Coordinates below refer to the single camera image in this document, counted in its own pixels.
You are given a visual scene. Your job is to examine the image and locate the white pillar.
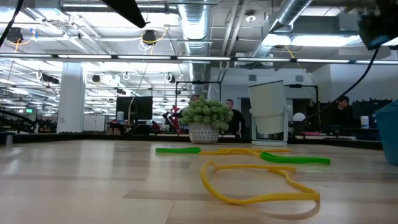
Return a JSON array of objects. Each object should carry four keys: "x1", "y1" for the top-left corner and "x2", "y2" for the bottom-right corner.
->
[{"x1": 57, "y1": 61, "x2": 87, "y2": 134}]

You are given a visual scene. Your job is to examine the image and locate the long ceiling light bar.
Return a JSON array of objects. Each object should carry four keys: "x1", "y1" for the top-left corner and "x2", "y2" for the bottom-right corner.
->
[{"x1": 0, "y1": 53, "x2": 398, "y2": 65}]

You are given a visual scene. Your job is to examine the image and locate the green succulent in patterned pot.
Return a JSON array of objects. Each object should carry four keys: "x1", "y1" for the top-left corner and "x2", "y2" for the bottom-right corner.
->
[{"x1": 180, "y1": 95, "x2": 234, "y2": 145}]

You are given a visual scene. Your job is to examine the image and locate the teal plastic bin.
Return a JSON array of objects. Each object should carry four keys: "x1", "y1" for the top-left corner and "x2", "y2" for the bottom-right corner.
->
[{"x1": 374, "y1": 99, "x2": 398, "y2": 166}]

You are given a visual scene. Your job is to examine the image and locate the white cabinet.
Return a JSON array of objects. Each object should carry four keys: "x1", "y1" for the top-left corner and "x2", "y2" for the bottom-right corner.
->
[{"x1": 83, "y1": 114, "x2": 106, "y2": 132}]

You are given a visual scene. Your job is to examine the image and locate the green rubber band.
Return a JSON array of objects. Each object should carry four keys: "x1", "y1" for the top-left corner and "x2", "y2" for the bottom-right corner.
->
[
  {"x1": 260, "y1": 151, "x2": 331, "y2": 166},
  {"x1": 155, "y1": 147, "x2": 201, "y2": 154}
]

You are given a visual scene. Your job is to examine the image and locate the black ceiling camera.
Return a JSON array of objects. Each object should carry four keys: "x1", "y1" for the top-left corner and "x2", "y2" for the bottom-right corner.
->
[
  {"x1": 142, "y1": 29, "x2": 157, "y2": 46},
  {"x1": 6, "y1": 27, "x2": 24, "y2": 44}
]

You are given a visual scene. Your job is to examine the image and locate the silver ventilation duct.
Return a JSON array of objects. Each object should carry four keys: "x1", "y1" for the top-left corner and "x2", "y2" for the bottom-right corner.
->
[
  {"x1": 177, "y1": 0, "x2": 215, "y2": 97},
  {"x1": 251, "y1": 0, "x2": 313, "y2": 58}
]

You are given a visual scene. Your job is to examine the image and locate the black cable to right arm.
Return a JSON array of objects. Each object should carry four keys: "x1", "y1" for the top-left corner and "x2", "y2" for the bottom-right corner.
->
[{"x1": 303, "y1": 46, "x2": 381, "y2": 124}]

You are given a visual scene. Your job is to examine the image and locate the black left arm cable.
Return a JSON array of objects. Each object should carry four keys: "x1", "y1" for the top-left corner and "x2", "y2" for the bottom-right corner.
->
[{"x1": 0, "y1": 0, "x2": 25, "y2": 48}]

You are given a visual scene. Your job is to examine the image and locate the yellow rubber band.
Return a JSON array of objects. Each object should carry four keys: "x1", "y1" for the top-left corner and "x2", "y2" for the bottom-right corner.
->
[
  {"x1": 200, "y1": 161, "x2": 321, "y2": 205},
  {"x1": 217, "y1": 147, "x2": 292, "y2": 154},
  {"x1": 198, "y1": 149, "x2": 265, "y2": 157}
]

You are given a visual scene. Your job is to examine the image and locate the black monitor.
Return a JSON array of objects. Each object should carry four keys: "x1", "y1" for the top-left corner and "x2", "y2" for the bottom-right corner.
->
[{"x1": 116, "y1": 95, "x2": 154, "y2": 121}]

